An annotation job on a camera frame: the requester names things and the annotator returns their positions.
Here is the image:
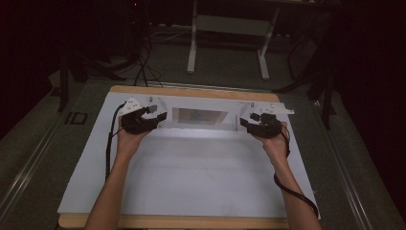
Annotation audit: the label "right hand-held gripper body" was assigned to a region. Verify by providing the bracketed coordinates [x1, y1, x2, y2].
[248, 104, 296, 140]

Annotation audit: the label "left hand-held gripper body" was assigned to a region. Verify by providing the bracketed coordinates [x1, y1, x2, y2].
[119, 97, 161, 135]

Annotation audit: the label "person's left hand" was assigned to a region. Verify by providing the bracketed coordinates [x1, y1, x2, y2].
[116, 116, 151, 159]

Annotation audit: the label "person's right hand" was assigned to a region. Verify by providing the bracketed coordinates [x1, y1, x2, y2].
[251, 122, 291, 165]

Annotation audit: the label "black rectangular floor plate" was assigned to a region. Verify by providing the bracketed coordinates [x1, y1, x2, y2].
[64, 111, 88, 126]

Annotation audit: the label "black metal stand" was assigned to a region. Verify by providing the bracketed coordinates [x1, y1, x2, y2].
[56, 47, 128, 113]
[271, 18, 338, 131]

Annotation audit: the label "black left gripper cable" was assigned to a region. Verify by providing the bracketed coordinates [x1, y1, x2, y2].
[104, 102, 128, 181]

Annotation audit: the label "black floor cables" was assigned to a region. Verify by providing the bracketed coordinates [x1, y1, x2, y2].
[132, 30, 165, 88]

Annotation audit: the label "white metal desk frame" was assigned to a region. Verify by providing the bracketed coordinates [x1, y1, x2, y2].
[186, 0, 282, 81]

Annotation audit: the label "metal floor rail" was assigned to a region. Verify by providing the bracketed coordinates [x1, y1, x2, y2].
[310, 100, 375, 230]
[0, 109, 66, 219]

